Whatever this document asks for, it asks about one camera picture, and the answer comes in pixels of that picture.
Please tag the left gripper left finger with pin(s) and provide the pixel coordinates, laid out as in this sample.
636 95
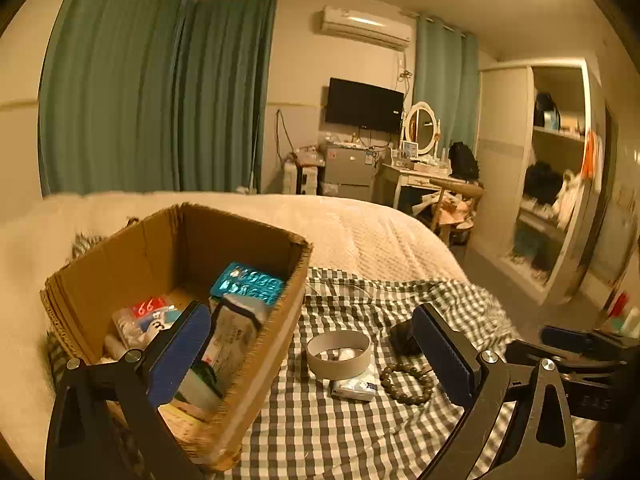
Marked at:
172 352

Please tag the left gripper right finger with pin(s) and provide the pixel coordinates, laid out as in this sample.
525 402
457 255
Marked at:
452 357

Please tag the white snack packet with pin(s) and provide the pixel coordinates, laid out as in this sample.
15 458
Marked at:
237 321

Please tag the teal patterned packet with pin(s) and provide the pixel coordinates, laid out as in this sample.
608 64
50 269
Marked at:
239 279

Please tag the red white card pack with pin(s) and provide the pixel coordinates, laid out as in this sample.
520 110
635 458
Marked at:
138 325

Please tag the black rectangular case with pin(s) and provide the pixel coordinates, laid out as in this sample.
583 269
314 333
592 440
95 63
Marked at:
403 341

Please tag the blue tissue pack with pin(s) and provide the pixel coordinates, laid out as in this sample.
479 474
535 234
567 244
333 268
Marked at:
362 388

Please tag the grey checkered bed sheet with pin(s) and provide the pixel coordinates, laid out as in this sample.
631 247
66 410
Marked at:
343 404

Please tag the brown cardboard box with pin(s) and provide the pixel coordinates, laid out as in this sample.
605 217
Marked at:
178 252

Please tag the wooden chair with clothes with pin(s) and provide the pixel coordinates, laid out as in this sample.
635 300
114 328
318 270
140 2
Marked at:
452 207

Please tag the cream quilted blanket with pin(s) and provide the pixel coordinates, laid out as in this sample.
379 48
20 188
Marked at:
364 239

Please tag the white dressing table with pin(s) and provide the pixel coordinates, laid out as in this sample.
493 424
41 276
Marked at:
401 188

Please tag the black backpack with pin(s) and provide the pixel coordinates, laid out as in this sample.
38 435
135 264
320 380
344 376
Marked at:
463 164

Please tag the grey mini fridge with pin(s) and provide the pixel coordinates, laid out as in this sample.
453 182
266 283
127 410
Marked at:
349 172

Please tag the white oval vanity mirror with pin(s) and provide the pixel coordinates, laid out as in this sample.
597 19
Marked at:
420 132

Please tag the white open shelf wardrobe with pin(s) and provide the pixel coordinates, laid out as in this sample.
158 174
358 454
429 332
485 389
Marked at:
540 147

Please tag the teal curtain left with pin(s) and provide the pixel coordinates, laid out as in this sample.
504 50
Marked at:
155 95

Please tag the teal curtain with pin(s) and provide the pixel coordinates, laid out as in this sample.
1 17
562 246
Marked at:
447 78
155 95

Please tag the teal curtain right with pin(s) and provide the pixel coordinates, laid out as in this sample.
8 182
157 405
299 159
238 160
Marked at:
447 78

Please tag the white air conditioner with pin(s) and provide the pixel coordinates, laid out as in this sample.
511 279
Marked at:
365 27

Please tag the black wall television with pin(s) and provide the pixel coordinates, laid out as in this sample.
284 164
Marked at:
364 106

